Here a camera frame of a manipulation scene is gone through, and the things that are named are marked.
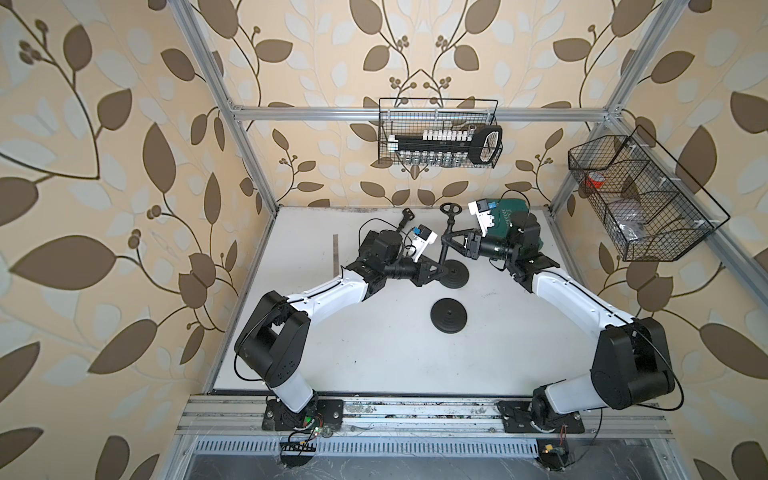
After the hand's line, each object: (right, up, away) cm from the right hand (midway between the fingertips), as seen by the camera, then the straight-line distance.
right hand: (443, 238), depth 78 cm
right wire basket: (+51, +7, -5) cm, 52 cm away
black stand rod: (-7, +9, +40) cm, 42 cm away
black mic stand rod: (+1, +7, -4) cm, 8 cm away
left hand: (-1, -7, 0) cm, 7 cm away
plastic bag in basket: (+44, +3, -6) cm, 45 cm away
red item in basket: (+47, +17, +10) cm, 51 cm away
